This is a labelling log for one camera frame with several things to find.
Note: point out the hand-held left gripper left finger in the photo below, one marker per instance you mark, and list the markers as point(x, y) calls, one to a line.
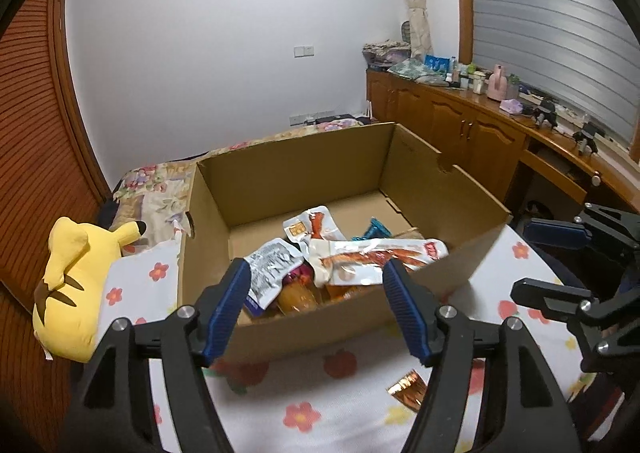
point(227, 308)

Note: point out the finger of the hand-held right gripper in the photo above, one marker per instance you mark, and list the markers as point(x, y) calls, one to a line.
point(555, 233)
point(545, 295)

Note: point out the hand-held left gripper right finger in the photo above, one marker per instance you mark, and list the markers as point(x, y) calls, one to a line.
point(407, 313)

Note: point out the white blue-stripe snack packet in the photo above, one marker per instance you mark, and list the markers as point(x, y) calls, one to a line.
point(272, 273)

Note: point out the chicken leg snack packet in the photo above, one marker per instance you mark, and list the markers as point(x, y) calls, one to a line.
point(365, 258)

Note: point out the pink snack packet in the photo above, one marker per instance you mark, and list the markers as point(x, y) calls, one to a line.
point(297, 298)

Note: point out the orange foil snack packet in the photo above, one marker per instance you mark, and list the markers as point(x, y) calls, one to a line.
point(407, 390)

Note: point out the blue snack packet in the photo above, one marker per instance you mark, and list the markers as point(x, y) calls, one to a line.
point(377, 229)

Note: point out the white red-print snack packet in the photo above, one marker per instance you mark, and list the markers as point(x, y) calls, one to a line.
point(315, 225)

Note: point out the cardboard box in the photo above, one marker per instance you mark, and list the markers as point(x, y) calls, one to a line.
point(425, 173)

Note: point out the black gadget on stand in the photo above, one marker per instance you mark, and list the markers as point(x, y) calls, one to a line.
point(585, 138)
point(544, 113)

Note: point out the white floral blanket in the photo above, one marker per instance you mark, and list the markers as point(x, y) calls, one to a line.
point(340, 408)

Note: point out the person's dark clothing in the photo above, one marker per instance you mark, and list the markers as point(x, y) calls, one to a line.
point(610, 408)

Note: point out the wooden cabinet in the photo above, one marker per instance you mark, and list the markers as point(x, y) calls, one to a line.
point(450, 128)

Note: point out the yellow plush toy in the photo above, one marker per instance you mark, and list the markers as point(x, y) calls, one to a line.
point(70, 283)

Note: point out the blue wipes pack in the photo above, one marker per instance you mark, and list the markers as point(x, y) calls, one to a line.
point(436, 63)

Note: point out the green patterned cloth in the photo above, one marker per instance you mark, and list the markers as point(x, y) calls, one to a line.
point(415, 70)

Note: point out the folded cloth pile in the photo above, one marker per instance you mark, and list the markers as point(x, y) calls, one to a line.
point(387, 53)

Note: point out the wooden slatted wardrobe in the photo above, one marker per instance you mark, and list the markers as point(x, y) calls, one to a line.
point(35, 133)

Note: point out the white wall socket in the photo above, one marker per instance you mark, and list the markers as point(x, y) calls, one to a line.
point(304, 51)

